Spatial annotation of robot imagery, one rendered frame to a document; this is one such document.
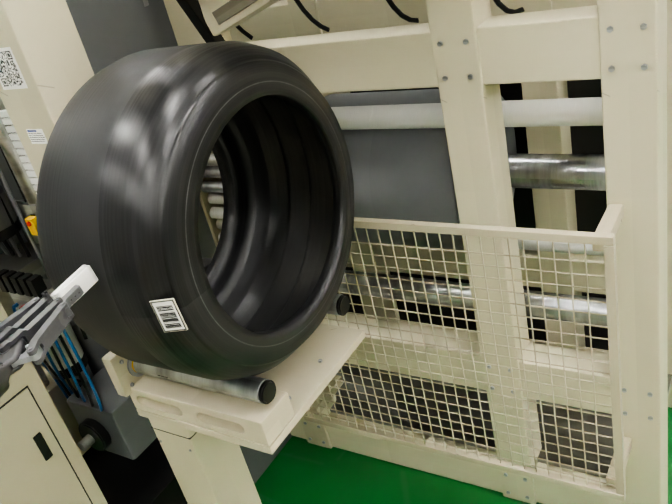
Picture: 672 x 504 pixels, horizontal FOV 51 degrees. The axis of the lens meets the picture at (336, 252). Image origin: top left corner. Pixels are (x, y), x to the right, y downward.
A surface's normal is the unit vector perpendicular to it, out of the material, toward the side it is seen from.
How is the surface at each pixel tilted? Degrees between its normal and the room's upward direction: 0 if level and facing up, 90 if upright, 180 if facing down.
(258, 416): 0
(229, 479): 90
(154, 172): 61
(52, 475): 90
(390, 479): 0
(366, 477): 0
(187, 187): 83
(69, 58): 90
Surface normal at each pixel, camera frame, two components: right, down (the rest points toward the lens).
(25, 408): 0.84, 0.08
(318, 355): -0.22, -0.86
